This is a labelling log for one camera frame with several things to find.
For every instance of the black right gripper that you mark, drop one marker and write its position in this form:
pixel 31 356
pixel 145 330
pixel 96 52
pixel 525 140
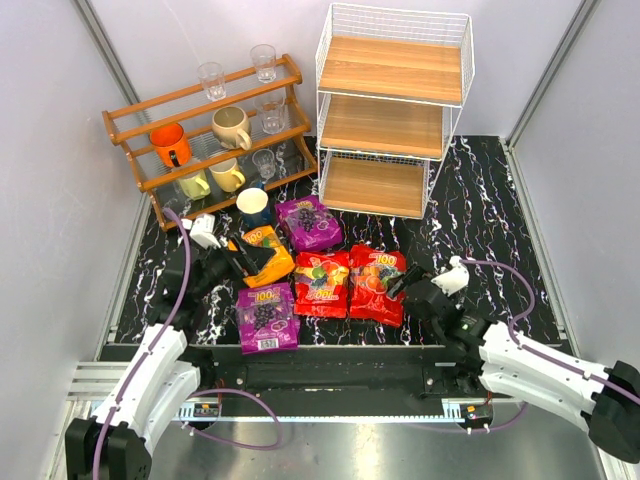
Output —
pixel 413 288

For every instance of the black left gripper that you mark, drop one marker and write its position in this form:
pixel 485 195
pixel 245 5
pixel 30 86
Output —
pixel 232 262

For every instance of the orange candy bag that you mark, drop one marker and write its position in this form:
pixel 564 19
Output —
pixel 278 266

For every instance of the red candy bag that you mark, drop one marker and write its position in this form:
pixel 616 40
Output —
pixel 321 284
pixel 371 275

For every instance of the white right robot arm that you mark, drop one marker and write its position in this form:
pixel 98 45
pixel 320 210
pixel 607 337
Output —
pixel 601 401

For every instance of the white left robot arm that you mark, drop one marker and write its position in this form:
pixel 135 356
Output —
pixel 119 439

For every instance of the purple candy bag front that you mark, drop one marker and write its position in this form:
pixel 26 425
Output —
pixel 266 320

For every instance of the purple candy bag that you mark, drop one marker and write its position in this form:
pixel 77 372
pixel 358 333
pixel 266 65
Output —
pixel 308 224
pixel 266 320

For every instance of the purple candy bag back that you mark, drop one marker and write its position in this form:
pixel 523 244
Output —
pixel 308 224

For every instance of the clear glass bottom shelf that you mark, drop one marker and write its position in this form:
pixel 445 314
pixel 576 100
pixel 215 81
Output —
pixel 264 160

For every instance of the clear glass shelf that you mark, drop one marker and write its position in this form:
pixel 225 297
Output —
pixel 271 111
pixel 264 160

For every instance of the clear glass middle shelf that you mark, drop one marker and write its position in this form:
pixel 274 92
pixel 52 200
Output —
pixel 271 111

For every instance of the blue mug white inside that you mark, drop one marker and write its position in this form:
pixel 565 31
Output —
pixel 253 203

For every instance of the yellow mug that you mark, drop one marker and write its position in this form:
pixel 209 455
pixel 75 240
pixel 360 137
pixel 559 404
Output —
pixel 227 175

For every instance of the pale green mug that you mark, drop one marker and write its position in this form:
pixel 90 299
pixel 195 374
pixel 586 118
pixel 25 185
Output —
pixel 195 186

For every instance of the wooden cup rack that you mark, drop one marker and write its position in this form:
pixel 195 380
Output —
pixel 130 128

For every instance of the orange mug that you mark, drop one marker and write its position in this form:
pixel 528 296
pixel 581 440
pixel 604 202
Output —
pixel 171 145

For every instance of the beige round mug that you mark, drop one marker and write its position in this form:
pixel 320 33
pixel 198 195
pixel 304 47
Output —
pixel 232 128

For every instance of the clear glass top left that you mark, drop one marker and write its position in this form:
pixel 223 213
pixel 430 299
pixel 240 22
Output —
pixel 212 79

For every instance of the clear glass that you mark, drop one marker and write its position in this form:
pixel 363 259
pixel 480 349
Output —
pixel 212 79
pixel 264 58

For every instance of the clear glass top right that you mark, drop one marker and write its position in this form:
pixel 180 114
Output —
pixel 264 58

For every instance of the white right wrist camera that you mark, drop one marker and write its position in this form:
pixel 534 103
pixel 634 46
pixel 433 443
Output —
pixel 454 279

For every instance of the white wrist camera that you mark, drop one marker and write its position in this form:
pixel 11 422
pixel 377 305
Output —
pixel 201 230
pixel 454 279

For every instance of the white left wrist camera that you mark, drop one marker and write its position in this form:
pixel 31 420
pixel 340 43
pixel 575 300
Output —
pixel 201 230

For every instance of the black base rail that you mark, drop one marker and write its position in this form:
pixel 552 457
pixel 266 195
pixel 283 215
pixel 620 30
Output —
pixel 419 370

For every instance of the white wire wooden shelf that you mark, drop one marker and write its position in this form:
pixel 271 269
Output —
pixel 391 85

